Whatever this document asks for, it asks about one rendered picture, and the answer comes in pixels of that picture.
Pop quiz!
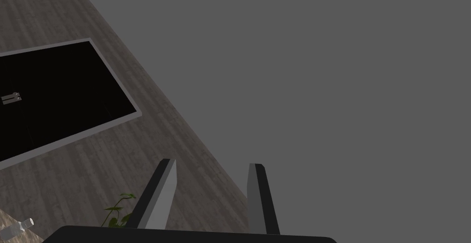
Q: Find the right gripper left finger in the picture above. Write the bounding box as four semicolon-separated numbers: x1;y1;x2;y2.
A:
126;158;177;230

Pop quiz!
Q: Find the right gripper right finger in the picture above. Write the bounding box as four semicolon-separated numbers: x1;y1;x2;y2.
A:
247;163;281;236

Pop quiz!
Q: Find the green houseplant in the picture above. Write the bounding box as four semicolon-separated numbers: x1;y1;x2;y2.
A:
101;193;137;228

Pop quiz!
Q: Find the black sink basin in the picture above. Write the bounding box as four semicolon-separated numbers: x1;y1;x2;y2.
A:
0;38;143;171

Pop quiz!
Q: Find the grey bottle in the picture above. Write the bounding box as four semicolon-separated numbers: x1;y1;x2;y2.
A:
0;217;35;240

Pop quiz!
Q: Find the grey sink faucet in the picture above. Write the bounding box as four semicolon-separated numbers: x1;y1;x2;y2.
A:
0;92;23;106

